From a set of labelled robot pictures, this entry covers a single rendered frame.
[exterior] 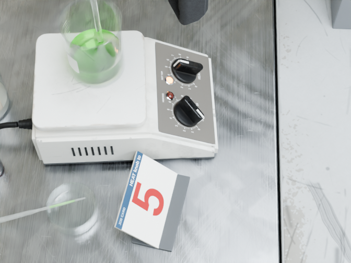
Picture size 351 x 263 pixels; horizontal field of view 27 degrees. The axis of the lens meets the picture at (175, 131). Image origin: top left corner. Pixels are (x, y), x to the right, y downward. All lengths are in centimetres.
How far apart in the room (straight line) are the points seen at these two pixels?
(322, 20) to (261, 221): 29
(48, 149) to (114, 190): 9
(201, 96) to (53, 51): 17
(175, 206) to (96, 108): 14
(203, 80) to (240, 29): 12
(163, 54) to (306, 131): 19
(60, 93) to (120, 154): 9
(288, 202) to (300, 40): 22
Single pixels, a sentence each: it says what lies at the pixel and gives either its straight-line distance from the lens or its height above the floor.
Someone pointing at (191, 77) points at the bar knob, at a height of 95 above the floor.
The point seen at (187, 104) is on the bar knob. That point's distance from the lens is 79.
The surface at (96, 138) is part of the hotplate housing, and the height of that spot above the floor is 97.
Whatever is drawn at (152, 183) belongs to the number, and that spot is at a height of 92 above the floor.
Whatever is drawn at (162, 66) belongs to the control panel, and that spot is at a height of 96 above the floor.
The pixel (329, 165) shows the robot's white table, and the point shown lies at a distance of 85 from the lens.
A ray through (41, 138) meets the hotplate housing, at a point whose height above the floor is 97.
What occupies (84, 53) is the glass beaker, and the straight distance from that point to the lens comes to 73.
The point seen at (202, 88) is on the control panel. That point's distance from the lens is 84.
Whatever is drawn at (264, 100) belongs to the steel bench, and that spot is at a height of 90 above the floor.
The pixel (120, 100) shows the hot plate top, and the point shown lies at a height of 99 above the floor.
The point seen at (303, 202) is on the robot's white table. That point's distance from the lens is 83.
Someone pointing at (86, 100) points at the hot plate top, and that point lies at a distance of 78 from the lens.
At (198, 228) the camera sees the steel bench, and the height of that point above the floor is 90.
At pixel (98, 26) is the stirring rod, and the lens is 75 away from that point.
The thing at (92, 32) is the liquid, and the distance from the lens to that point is 79.
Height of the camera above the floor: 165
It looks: 62 degrees down
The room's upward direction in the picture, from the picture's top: straight up
